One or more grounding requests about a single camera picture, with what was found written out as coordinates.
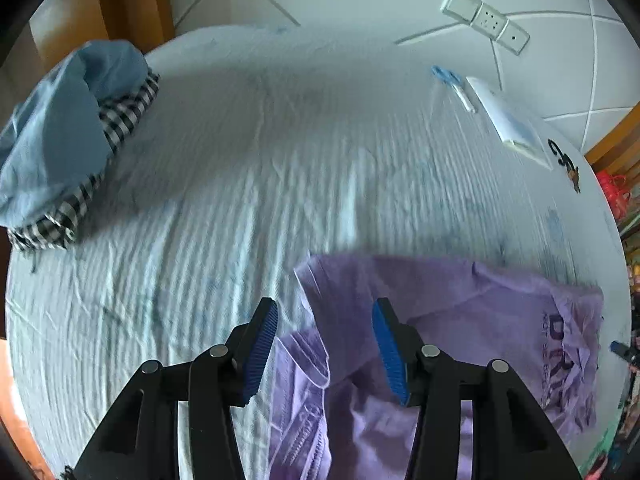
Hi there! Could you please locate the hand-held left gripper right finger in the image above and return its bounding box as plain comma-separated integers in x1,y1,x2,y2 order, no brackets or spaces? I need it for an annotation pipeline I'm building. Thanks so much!
371,297,584,480

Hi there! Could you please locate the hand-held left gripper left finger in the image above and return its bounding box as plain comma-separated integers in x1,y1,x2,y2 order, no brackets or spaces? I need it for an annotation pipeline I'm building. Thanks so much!
71,297,279,480

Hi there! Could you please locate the purple printed shirt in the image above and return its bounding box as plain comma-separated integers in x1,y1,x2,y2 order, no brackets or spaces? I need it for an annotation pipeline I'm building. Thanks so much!
268,253,604,480

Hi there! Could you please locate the red plastic bag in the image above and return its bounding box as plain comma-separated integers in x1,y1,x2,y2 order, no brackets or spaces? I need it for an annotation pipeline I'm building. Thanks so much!
594,170,629,221

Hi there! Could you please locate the white ribbed bed sheet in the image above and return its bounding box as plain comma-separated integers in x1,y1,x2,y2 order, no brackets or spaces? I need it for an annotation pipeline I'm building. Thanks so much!
5,25,632,480

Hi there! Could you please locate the white booklet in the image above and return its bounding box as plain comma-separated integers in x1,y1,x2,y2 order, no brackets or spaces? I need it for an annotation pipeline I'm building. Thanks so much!
465,76,554,170

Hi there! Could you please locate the black white checkered garment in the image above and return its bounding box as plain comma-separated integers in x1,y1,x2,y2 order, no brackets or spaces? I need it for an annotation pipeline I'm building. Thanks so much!
7,71,161,252

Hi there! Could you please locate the blue cloth garment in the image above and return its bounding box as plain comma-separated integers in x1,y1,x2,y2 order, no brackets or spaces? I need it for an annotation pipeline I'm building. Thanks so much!
0,40,149,229

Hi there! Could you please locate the black cable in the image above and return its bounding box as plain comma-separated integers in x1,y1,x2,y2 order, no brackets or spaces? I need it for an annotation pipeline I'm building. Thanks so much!
548,139,583,194

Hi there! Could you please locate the white wall switch panel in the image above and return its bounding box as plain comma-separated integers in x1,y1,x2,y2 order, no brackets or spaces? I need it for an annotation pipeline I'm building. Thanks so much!
440,0,531,55

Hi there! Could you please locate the wooden door frame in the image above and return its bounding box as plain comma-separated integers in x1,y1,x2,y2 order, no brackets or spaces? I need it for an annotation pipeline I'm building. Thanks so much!
29,0,176,67

